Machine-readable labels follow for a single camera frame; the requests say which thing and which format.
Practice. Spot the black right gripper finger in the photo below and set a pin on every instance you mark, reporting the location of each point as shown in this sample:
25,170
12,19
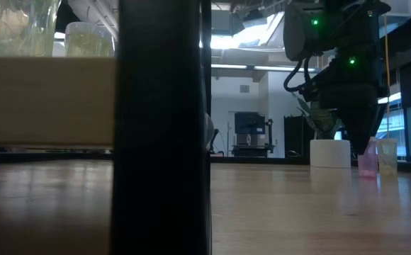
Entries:
359,127
380,117

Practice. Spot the small pink medicine bottle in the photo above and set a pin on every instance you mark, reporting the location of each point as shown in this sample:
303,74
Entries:
368,164

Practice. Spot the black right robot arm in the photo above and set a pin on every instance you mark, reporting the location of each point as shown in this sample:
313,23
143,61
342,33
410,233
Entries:
333,28

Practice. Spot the green spiky plant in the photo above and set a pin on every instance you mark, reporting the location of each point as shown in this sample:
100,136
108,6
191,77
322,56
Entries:
320,122

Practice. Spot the white plant pot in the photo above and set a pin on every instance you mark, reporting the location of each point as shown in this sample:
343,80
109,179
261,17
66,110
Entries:
329,154

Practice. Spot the black cabinet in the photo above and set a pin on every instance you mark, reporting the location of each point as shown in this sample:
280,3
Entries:
297,138

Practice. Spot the small dark rounded object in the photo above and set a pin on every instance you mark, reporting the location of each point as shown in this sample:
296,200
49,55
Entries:
292,154

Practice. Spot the ceiling light strip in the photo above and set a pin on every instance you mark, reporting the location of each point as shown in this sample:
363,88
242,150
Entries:
269,68

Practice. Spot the black screen on stand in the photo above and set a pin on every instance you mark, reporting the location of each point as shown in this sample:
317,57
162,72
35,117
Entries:
249,123

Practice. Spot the beige box with cups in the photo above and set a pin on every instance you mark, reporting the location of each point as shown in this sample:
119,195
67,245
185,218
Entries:
46,102

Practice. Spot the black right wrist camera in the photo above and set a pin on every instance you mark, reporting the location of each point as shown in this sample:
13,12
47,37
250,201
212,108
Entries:
310,92

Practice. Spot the grey wall vent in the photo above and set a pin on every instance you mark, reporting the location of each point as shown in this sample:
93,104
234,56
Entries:
244,89

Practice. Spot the black shelf divider post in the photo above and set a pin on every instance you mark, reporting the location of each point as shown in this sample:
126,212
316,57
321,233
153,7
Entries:
161,127

